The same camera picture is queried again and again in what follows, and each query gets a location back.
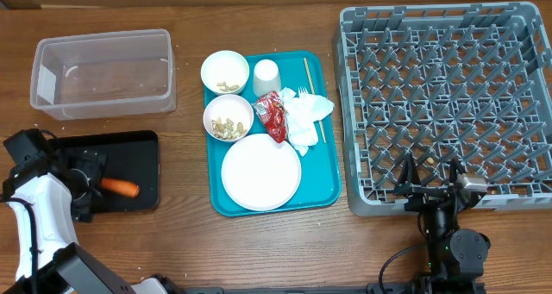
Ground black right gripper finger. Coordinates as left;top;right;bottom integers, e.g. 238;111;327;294
396;153;421;191
448;158;467;186

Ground orange carrot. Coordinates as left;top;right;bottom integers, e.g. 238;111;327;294
100;178;140;197

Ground white napkin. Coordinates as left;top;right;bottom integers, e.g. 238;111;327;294
277;87;335;156

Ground peanuts pile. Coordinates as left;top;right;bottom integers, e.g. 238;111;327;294
211;117;248;141

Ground pink bowl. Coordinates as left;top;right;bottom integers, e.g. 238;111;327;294
203;94;254;142

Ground red snack wrapper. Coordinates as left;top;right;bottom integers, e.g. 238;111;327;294
252;91;286;143

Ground white bowl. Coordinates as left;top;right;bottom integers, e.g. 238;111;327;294
200;50;250;96

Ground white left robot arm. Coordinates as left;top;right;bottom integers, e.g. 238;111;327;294
2;152;181;294

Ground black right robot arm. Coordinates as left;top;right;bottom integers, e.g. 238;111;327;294
386;154;491;293

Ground black waste tray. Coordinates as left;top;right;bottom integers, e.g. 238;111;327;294
48;130;160;214

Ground grey dishwasher rack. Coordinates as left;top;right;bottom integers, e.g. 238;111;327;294
332;2;551;216

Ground teal plastic tray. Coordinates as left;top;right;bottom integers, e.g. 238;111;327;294
201;50;342;217

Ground clear plastic bin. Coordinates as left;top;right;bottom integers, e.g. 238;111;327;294
29;28;177;121

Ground white round plate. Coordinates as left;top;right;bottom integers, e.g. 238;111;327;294
221;134;302;211

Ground wooden chopstick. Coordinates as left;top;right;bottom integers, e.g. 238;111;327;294
303;57;327;144

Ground peanuts in white bowl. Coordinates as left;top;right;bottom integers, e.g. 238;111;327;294
216;82;240;92

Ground white upside-down cup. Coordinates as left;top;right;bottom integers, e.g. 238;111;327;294
253;59;281;97

